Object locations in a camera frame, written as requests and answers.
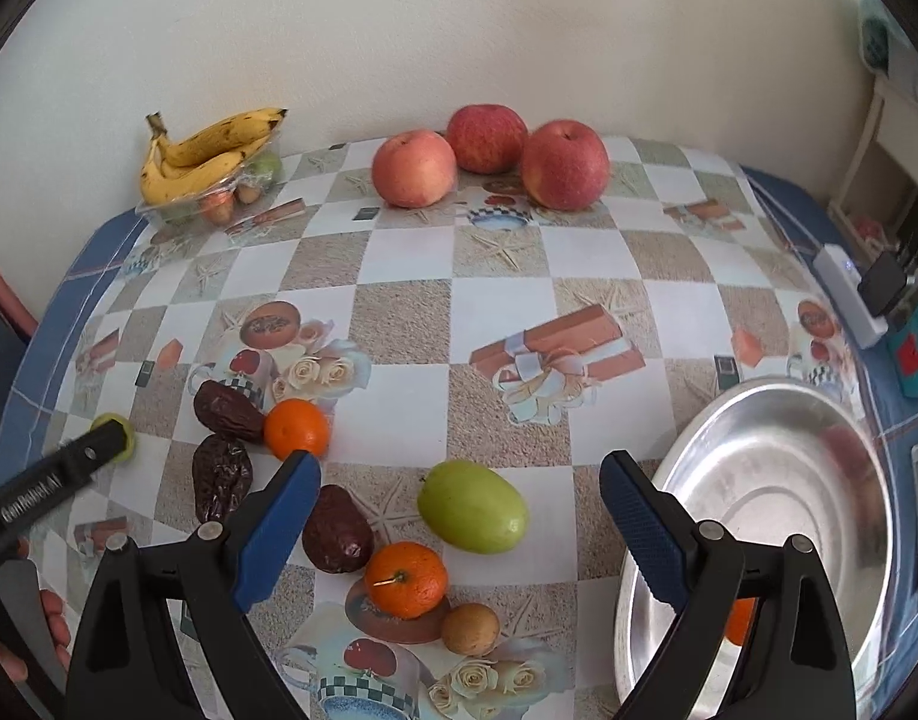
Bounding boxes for green fruit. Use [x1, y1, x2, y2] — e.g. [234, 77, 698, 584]
[417, 460, 530, 554]
[89, 413, 137, 463]

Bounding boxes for clear plastic fruit tray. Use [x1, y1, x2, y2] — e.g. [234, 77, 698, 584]
[135, 135, 283, 229]

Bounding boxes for red right apple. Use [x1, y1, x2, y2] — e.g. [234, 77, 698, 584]
[519, 119, 610, 211]

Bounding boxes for checkered printed tablecloth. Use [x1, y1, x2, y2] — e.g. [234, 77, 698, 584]
[31, 138, 859, 718]

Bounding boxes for pale red apple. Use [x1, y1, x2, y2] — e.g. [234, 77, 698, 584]
[371, 128, 457, 210]

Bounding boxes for silver metal bowl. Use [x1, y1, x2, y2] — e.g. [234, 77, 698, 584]
[651, 377, 893, 718]

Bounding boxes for yellow banana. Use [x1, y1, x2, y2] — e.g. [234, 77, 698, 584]
[139, 135, 272, 206]
[146, 107, 288, 167]

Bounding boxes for dark date long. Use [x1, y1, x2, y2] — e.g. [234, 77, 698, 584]
[192, 434, 253, 523]

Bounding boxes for brown longan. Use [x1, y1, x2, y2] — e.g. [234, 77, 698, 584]
[441, 603, 502, 656]

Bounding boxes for white shelf unit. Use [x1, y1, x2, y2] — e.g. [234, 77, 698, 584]
[827, 73, 918, 265]

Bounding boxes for upper yellow banana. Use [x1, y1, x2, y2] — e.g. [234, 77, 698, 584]
[146, 107, 288, 167]

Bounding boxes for white power strip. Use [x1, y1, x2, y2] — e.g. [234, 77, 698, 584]
[812, 244, 889, 349]

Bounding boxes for black power adapter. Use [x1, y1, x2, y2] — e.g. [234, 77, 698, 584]
[857, 250, 914, 317]

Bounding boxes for orange tangerine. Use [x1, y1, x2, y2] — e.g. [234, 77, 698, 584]
[264, 398, 331, 461]
[365, 541, 449, 619]
[724, 598, 757, 647]

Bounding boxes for person left hand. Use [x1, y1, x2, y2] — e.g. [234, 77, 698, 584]
[0, 589, 72, 684]

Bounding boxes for lower yellow banana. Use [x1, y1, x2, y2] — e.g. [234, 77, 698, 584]
[139, 135, 272, 206]

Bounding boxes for dark red back apple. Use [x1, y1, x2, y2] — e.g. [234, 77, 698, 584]
[446, 104, 529, 176]

